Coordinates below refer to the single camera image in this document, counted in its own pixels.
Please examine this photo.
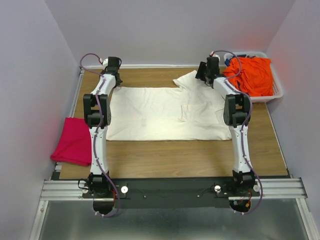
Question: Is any aluminium frame rail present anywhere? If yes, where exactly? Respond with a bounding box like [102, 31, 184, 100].
[30, 177, 319, 240]

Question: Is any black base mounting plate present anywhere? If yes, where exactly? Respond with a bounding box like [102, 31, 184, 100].
[78, 176, 260, 215]

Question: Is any folded magenta t shirt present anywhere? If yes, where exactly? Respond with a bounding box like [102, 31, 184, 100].
[50, 117, 92, 166]

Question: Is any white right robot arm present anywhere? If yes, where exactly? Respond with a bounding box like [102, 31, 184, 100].
[195, 54, 256, 196]

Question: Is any orange t shirt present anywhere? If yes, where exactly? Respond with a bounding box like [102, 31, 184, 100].
[223, 57, 274, 97]

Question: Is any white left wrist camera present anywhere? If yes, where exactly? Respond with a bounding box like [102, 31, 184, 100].
[99, 58, 109, 66]

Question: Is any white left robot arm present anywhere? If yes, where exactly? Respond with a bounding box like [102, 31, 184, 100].
[83, 56, 122, 198]

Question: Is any blue garment in basket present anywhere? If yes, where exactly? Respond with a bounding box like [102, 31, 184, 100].
[224, 54, 256, 67]

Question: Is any white t shirt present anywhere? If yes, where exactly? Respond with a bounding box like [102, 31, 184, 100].
[106, 71, 231, 141]

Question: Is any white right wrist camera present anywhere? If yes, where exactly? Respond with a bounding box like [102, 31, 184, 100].
[209, 51, 220, 61]

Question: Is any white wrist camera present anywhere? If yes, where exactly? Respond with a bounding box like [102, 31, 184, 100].
[99, 58, 109, 66]
[209, 51, 220, 61]

